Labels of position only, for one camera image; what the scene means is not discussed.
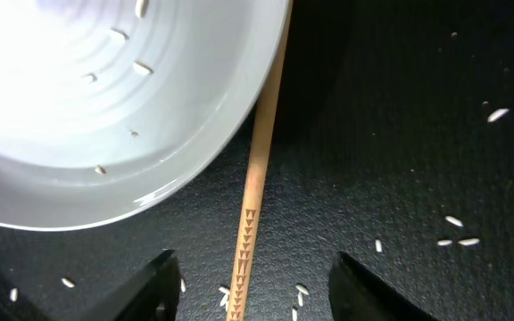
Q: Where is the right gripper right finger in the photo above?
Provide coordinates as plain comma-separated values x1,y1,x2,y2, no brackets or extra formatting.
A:
328,251,436,321

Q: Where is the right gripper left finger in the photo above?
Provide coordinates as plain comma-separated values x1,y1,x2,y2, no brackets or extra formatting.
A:
80,250,181,321

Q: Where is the white plate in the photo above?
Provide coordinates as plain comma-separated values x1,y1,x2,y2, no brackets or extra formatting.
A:
0,0,289,231

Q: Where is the wooden chopstick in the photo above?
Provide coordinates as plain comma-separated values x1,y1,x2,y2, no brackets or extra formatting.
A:
226,0,294,321

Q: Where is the round black serving tray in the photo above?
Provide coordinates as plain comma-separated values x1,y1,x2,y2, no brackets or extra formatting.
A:
0,1,514,320

